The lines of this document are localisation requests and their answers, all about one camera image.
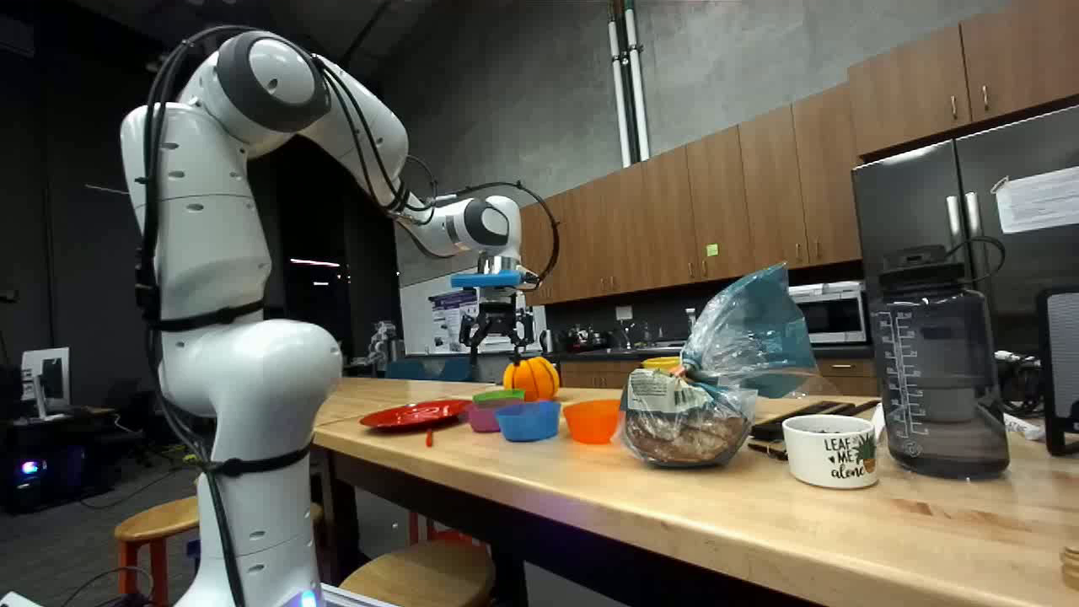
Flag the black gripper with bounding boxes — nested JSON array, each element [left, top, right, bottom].
[[455, 284, 540, 355]]

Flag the orange toy pumpkin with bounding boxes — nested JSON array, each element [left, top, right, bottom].
[[500, 355, 563, 406]]

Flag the green bowl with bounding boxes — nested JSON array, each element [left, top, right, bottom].
[[467, 385, 528, 409]]

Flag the purple bowl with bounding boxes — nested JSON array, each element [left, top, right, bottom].
[[460, 398, 507, 437]]

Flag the blue bowl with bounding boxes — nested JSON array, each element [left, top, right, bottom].
[[493, 398, 563, 444]]

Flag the red plate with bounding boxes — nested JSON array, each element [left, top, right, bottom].
[[356, 394, 473, 435]]

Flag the orange bowl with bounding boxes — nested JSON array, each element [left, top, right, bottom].
[[559, 394, 623, 449]]

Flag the plastic bag of bread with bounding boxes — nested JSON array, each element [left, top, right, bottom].
[[616, 264, 820, 473]]

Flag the wooden upper kitchen cabinets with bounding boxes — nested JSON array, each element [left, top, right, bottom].
[[518, 0, 1079, 309]]

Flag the grey vertical pipe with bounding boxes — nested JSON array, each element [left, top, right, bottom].
[[603, 0, 653, 168]]

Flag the silver microwave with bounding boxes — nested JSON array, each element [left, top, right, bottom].
[[785, 280, 868, 347]]

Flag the white printed mug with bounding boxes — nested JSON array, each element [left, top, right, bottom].
[[779, 412, 884, 492]]

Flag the dark translucent water bottle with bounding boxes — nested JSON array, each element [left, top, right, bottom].
[[866, 245, 1011, 483]]

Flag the stainless steel fridge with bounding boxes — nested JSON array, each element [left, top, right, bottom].
[[848, 100, 1079, 452]]

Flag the white paper on fridge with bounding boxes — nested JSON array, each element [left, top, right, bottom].
[[991, 165, 1079, 236]]

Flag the black monitor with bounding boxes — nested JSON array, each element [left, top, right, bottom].
[[1035, 284, 1079, 458]]

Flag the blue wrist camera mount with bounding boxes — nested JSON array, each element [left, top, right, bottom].
[[448, 267, 528, 293]]

